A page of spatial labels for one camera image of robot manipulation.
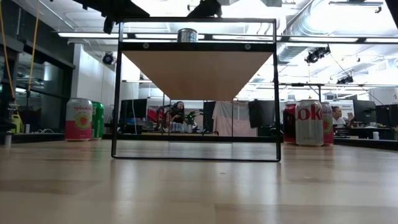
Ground pink white Spindrift can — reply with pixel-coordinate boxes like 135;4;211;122
321;101;335;146
64;98;93;142

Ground green soda can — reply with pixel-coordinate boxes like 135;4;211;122
91;101;105;140

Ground slim silver can blue tab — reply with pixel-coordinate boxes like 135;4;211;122
177;27;198;43

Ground background black robot arms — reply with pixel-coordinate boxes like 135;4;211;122
155;104;208;134

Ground silver Diet Coke can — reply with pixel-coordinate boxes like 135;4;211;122
294;99;325;147

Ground black ceiling spotlight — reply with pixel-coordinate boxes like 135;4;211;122
335;75;354;85
304;45;331;65

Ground red Coca-Cola can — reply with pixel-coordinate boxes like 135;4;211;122
282;103;298;144

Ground yellow power cable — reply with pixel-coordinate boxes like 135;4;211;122
0;0;40;100

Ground wooden shelf black metal frame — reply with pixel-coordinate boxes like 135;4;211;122
111;17;282;162

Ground black ceiling camera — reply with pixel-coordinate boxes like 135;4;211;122
101;52;115;65

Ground white hanging shirt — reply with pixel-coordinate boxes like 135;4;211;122
212;100;259;138

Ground yellow plastic jug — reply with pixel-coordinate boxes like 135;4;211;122
9;111;24;134

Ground ceiling light strip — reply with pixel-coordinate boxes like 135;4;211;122
57;30;398;44

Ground person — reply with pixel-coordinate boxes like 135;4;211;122
330;105;355;127
169;101;187;125

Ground black aluminium table frame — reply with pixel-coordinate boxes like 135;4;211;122
0;132;398;152

